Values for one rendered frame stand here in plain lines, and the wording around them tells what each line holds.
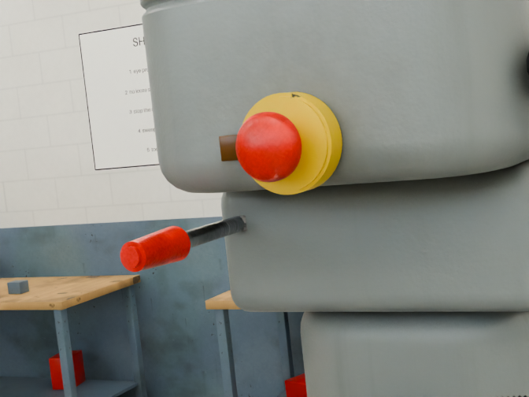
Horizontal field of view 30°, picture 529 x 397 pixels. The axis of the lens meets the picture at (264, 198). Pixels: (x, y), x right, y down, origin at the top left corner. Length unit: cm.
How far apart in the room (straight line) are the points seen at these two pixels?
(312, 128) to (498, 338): 24
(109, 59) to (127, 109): 32
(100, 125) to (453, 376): 551
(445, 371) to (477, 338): 3
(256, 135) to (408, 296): 19
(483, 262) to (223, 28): 23
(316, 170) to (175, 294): 545
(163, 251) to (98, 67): 554
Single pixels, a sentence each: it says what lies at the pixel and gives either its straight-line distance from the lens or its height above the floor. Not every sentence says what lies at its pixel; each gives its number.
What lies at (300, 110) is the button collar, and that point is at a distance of 57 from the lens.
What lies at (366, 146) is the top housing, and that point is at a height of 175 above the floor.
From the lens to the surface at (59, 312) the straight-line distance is 552.
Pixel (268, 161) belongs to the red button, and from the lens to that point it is 55.
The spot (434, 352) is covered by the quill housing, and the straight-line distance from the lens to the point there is 73.
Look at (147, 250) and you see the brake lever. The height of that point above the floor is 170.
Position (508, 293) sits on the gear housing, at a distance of 67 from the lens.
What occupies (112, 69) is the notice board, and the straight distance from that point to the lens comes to 609.
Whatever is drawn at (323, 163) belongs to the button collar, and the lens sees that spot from 57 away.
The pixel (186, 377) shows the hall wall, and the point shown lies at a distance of 612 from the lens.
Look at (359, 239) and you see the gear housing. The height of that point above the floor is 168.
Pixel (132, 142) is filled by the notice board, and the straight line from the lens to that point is 604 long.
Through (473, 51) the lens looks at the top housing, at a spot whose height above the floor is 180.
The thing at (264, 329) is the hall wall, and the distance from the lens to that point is 576.
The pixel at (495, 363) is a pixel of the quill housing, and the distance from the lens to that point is 73.
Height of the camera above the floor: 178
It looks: 5 degrees down
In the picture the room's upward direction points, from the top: 6 degrees counter-clockwise
